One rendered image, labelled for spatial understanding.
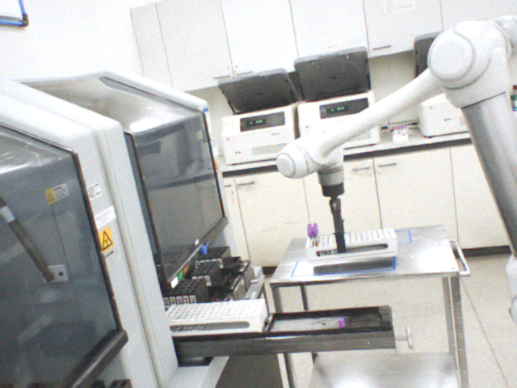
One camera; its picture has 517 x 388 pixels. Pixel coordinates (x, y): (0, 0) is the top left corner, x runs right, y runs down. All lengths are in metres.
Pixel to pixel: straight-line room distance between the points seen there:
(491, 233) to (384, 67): 1.49
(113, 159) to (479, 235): 2.99
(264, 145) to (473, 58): 2.64
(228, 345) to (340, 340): 0.31
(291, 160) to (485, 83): 0.55
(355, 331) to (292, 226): 2.45
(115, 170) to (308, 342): 0.67
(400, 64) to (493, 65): 3.00
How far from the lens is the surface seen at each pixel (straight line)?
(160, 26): 4.15
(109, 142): 1.24
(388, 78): 4.17
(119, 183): 1.25
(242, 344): 1.42
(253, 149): 3.68
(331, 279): 1.65
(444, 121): 3.60
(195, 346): 1.47
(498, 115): 1.22
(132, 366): 1.27
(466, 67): 1.15
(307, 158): 1.45
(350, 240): 1.72
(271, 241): 3.83
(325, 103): 3.63
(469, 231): 3.80
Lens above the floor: 1.47
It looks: 12 degrees down
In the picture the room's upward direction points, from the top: 10 degrees counter-clockwise
